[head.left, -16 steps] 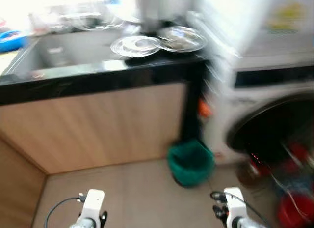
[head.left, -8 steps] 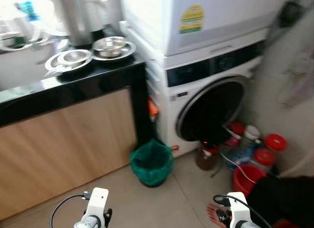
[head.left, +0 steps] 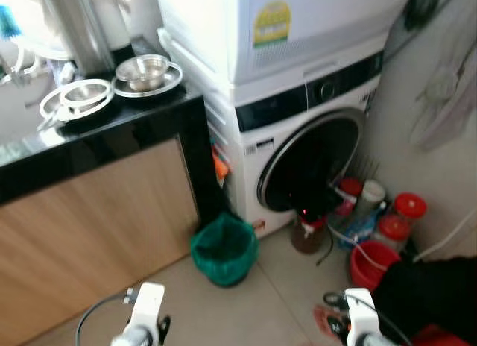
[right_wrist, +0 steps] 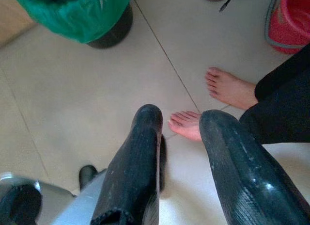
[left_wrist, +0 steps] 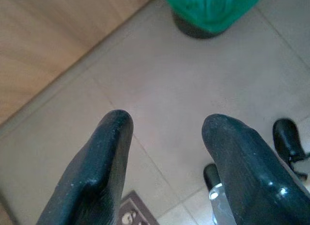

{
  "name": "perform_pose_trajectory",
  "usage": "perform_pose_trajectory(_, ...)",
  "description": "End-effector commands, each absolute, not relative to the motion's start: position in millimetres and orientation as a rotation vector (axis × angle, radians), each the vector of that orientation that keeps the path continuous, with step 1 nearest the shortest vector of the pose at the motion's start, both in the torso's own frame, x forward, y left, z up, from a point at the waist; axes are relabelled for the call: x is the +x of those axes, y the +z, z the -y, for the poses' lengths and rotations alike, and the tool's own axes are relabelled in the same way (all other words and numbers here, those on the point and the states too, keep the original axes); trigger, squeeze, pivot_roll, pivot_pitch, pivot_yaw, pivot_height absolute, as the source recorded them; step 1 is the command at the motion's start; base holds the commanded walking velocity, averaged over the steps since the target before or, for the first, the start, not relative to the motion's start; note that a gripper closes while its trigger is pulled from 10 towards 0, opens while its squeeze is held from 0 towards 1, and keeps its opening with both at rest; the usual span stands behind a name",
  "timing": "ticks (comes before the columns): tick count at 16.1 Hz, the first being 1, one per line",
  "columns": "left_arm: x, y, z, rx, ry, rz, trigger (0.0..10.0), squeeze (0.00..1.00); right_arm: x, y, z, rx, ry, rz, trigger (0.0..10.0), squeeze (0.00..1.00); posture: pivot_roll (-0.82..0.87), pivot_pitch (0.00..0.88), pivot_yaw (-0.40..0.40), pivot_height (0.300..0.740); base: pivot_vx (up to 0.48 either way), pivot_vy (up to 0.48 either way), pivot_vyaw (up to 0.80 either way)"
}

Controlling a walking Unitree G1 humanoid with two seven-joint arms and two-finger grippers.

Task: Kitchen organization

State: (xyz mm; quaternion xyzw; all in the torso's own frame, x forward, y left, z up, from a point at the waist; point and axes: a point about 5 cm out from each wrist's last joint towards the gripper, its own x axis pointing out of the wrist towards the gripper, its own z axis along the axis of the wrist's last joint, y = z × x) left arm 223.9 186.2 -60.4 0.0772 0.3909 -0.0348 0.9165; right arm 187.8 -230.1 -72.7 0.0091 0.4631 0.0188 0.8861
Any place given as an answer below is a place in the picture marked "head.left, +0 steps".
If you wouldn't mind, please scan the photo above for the red plastic bucket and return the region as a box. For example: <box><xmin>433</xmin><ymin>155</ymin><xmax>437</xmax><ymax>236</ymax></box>
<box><xmin>350</xmin><ymin>240</ymin><xmax>402</xmax><ymax>292</ymax></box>

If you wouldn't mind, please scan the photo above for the brown liquid bottle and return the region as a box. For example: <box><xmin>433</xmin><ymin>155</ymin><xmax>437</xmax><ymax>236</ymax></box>
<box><xmin>290</xmin><ymin>212</ymin><xmax>327</xmax><ymax>256</ymax></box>

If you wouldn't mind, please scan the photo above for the red plastic stool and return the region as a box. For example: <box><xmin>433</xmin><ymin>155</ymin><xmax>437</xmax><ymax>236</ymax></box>
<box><xmin>410</xmin><ymin>324</ymin><xmax>467</xmax><ymax>346</ymax></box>

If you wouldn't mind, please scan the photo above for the black fabric bundle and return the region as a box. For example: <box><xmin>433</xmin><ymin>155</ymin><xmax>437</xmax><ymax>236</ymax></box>
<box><xmin>371</xmin><ymin>255</ymin><xmax>477</xmax><ymax>345</ymax></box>

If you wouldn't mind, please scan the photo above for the bin with green bag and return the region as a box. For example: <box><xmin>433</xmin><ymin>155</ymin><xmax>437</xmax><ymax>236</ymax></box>
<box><xmin>189</xmin><ymin>212</ymin><xmax>260</xmax><ymax>288</ymax></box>

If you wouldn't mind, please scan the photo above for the blue detergent package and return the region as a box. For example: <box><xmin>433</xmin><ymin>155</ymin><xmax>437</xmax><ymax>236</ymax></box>
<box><xmin>339</xmin><ymin>210</ymin><xmax>382</xmax><ymax>250</ymax></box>

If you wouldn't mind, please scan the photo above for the red-lidded plastic jar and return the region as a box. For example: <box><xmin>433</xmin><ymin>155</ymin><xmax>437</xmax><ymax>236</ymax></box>
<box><xmin>376</xmin><ymin>214</ymin><xmax>413</xmax><ymax>251</ymax></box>
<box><xmin>393</xmin><ymin>192</ymin><xmax>429</xmax><ymax>227</ymax></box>

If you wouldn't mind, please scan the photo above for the grey white bottle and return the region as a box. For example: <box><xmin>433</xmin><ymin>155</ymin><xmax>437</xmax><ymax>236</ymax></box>
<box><xmin>358</xmin><ymin>180</ymin><xmax>388</xmax><ymax>214</ymax></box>

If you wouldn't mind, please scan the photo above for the red-capped bottle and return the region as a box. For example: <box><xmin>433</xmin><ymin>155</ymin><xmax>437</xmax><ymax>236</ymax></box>
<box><xmin>335</xmin><ymin>177</ymin><xmax>364</xmax><ymax>214</ymax></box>

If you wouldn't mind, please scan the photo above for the orange plastic item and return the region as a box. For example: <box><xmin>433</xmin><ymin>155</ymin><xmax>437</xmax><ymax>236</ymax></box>
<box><xmin>212</xmin><ymin>146</ymin><xmax>230</xmax><ymax>187</ymax></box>

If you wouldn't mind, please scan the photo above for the white front-load washing machine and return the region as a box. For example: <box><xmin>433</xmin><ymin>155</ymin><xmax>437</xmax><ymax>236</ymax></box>
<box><xmin>160</xmin><ymin>29</ymin><xmax>390</xmax><ymax>236</ymax></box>

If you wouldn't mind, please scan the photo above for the large round steel plate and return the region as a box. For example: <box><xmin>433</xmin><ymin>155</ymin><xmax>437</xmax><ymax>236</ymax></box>
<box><xmin>112</xmin><ymin>60</ymin><xmax>185</xmax><ymax>99</ymax></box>

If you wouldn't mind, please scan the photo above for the pale hanging cloth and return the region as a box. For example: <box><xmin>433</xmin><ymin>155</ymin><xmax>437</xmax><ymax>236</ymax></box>
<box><xmin>408</xmin><ymin>29</ymin><xmax>477</xmax><ymax>151</ymax></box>

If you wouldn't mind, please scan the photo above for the white dryer with yellow label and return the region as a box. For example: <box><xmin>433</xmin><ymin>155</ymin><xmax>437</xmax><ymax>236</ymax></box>
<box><xmin>153</xmin><ymin>0</ymin><xmax>415</xmax><ymax>86</ymax></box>

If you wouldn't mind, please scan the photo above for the tall steel thermos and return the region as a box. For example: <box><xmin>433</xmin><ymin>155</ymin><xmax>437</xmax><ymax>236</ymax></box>
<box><xmin>41</xmin><ymin>0</ymin><xmax>117</xmax><ymax>78</ymax></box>

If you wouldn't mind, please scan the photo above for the white appliance with blue label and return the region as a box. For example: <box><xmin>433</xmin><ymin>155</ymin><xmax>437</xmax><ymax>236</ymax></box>
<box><xmin>97</xmin><ymin>0</ymin><xmax>163</xmax><ymax>60</ymax></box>

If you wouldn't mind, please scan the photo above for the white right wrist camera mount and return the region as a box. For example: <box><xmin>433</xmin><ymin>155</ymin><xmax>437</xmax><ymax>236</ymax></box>
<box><xmin>344</xmin><ymin>288</ymin><xmax>382</xmax><ymax>346</ymax></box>

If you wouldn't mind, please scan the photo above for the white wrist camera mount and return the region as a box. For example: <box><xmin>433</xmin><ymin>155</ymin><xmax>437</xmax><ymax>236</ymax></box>
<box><xmin>344</xmin><ymin>288</ymin><xmax>382</xmax><ymax>346</ymax></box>
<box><xmin>123</xmin><ymin>282</ymin><xmax>166</xmax><ymax>339</ymax></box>

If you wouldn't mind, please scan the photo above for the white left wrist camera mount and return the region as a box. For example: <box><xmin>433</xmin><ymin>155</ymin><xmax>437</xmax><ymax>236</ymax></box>
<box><xmin>123</xmin><ymin>282</ymin><xmax>166</xmax><ymax>339</ymax></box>

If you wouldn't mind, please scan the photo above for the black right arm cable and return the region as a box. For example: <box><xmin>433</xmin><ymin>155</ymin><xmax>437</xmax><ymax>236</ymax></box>
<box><xmin>323</xmin><ymin>289</ymin><xmax>412</xmax><ymax>346</ymax></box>

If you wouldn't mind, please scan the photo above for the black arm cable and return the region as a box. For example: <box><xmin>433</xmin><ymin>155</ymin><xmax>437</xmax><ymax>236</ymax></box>
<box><xmin>75</xmin><ymin>290</ymin><xmax>135</xmax><ymax>346</ymax></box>
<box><xmin>323</xmin><ymin>289</ymin><xmax>412</xmax><ymax>346</ymax></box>

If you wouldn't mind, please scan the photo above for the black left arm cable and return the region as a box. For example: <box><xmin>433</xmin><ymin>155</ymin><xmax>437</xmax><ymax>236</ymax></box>
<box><xmin>75</xmin><ymin>290</ymin><xmax>135</xmax><ymax>346</ymax></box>

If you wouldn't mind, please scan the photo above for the white washer hose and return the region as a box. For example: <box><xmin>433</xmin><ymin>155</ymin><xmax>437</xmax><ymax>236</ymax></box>
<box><xmin>412</xmin><ymin>207</ymin><xmax>477</xmax><ymax>262</ymax></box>

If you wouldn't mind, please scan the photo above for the black wall fixture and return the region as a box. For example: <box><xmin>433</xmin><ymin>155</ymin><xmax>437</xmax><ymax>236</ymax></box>
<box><xmin>402</xmin><ymin>0</ymin><xmax>441</xmax><ymax>31</ymax></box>

